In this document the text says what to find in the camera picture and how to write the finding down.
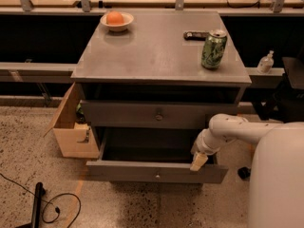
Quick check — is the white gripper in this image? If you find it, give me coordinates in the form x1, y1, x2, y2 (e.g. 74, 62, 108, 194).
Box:
190, 128, 237, 172

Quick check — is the grey drawer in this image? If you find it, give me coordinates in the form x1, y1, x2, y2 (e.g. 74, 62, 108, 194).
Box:
86, 127, 228, 183
80, 100, 238, 129

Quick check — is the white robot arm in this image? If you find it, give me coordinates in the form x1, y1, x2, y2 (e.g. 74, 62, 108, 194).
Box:
190, 114, 304, 228

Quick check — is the grey drawer cabinet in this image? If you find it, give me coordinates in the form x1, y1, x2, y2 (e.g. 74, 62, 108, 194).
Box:
69, 9, 253, 185

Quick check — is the grey top drawer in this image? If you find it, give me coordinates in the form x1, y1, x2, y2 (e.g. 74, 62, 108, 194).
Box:
80, 100, 238, 129

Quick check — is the black office chair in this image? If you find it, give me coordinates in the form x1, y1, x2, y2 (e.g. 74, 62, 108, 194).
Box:
237, 56, 304, 181

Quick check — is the green soda can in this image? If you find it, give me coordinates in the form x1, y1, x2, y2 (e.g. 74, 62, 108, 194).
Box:
201, 29, 227, 69

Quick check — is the clear sanitizer bottle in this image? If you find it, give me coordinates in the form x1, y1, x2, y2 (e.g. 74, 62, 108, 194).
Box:
256, 50, 274, 74

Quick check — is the black remote control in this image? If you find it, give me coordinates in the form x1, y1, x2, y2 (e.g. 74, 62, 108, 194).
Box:
183, 31, 208, 41

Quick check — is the cardboard box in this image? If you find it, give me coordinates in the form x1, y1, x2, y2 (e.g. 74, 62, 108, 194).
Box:
45, 84, 100, 159

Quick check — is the white bowl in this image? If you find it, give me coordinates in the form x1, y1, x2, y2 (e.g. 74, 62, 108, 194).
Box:
100, 11, 134, 32

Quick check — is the black stand leg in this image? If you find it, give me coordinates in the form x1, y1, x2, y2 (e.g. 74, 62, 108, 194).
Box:
16, 182, 46, 228

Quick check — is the orange fruit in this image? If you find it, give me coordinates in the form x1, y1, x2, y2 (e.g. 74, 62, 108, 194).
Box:
106, 11, 124, 26

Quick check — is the black floor cable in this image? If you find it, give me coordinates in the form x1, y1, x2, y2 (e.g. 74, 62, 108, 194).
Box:
0, 172, 82, 228

